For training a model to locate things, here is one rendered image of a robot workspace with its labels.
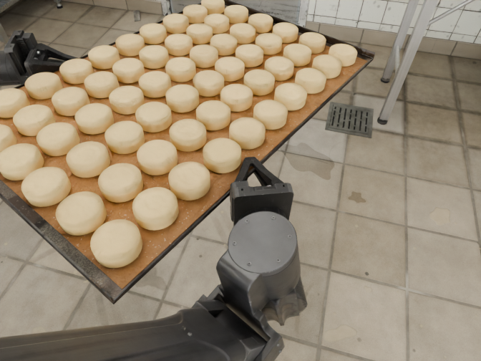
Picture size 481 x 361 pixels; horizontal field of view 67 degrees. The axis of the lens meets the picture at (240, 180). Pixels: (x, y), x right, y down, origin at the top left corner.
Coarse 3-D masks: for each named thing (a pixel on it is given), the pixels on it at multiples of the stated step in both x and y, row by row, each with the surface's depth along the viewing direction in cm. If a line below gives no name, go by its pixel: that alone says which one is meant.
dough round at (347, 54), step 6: (330, 48) 66; (336, 48) 65; (342, 48) 65; (348, 48) 65; (354, 48) 65; (330, 54) 65; (336, 54) 64; (342, 54) 64; (348, 54) 64; (354, 54) 64; (342, 60) 64; (348, 60) 64; (354, 60) 65; (342, 66) 65
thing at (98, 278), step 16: (224, 0) 80; (272, 16) 75; (304, 32) 73; (0, 192) 43; (16, 208) 40; (32, 208) 42; (32, 224) 39; (48, 224) 41; (192, 224) 41; (48, 240) 38; (64, 240) 39; (176, 240) 40; (64, 256) 37; (80, 256) 38; (160, 256) 38; (80, 272) 36; (96, 272) 37; (144, 272) 37; (112, 288) 36; (128, 288) 36
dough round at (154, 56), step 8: (144, 48) 63; (152, 48) 63; (160, 48) 63; (144, 56) 61; (152, 56) 61; (160, 56) 61; (168, 56) 63; (144, 64) 62; (152, 64) 62; (160, 64) 62
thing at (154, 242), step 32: (352, 64) 65; (256, 96) 58; (320, 96) 59; (224, 128) 52; (288, 128) 53; (64, 160) 47; (128, 160) 47; (192, 160) 48; (96, 192) 44; (224, 192) 44
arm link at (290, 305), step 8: (296, 288) 34; (288, 296) 32; (296, 296) 34; (304, 296) 35; (272, 304) 33; (280, 304) 32; (288, 304) 34; (296, 304) 34; (304, 304) 35; (264, 312) 35; (272, 312) 35; (280, 312) 33; (288, 312) 35; (296, 312) 36; (272, 320) 37; (280, 320) 35
